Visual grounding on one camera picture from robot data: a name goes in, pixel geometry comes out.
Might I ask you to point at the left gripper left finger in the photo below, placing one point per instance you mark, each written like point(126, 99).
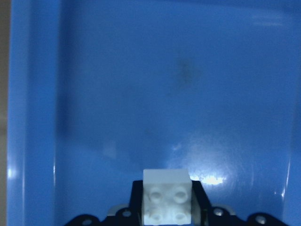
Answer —
point(136, 197)

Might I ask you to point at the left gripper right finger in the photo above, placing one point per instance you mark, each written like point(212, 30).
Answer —
point(200, 204)

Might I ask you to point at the white block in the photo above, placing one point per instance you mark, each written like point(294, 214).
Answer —
point(166, 197)

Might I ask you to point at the blue plastic tray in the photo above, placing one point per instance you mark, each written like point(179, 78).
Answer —
point(100, 90)

